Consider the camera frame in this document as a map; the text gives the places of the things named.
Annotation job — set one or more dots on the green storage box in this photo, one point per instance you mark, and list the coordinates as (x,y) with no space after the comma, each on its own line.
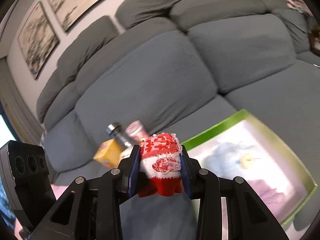
(272,169)

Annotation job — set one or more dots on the red white knitted cloth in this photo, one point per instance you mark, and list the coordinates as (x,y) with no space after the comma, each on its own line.
(160,161)

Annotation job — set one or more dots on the grey fabric sofa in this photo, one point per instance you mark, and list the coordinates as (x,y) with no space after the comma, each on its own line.
(182,66)

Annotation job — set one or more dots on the pink white can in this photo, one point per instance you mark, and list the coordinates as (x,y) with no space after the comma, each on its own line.
(137,132)

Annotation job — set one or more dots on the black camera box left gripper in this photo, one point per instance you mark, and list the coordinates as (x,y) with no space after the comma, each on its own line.
(24,175)

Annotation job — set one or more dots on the glass jar metal lid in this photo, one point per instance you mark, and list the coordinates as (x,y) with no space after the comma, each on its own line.
(116,132)

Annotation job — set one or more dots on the pink clothes pile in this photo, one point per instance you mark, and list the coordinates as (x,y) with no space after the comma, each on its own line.
(299,5)

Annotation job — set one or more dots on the yellow carton box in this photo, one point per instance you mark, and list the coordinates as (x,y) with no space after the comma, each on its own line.
(109,153)

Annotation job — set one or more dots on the light blue plush toy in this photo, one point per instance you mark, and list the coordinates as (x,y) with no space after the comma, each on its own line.
(225,161)

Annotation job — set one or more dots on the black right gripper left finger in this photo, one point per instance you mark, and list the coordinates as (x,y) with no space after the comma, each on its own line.
(90,209)

